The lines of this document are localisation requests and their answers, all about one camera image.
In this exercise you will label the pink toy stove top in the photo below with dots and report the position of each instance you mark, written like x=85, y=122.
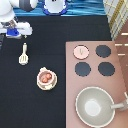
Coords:
x=114, y=85

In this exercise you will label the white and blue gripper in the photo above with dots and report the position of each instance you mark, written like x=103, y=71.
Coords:
x=15, y=29

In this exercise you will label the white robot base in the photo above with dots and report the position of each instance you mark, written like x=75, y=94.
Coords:
x=54, y=7

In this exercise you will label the large grey bowl sink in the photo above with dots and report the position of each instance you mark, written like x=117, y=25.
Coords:
x=93, y=107

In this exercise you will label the black burner disc back right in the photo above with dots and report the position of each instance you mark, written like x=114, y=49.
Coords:
x=103, y=51

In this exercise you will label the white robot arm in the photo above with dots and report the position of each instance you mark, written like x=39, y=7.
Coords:
x=7, y=13

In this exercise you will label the blue patterned cloth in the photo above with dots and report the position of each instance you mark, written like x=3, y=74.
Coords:
x=74, y=8

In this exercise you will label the black burner disc front right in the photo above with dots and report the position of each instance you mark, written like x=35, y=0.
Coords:
x=106, y=68

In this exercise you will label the pink pot lid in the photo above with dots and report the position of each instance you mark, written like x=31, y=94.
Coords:
x=81, y=52

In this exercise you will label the cream toy spatula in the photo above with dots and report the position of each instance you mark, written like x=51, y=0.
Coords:
x=23, y=58

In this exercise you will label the cream round plate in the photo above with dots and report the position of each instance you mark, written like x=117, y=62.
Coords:
x=50, y=86

